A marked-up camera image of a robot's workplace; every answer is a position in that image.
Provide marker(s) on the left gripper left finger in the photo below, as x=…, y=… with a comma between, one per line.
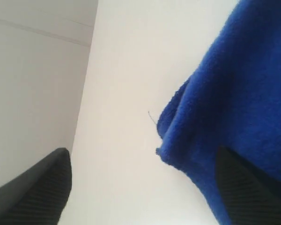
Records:
x=38, y=195

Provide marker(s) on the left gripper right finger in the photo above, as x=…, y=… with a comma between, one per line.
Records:
x=250, y=196

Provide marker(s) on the blue microfiber cloth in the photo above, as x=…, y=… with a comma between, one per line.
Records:
x=232, y=100

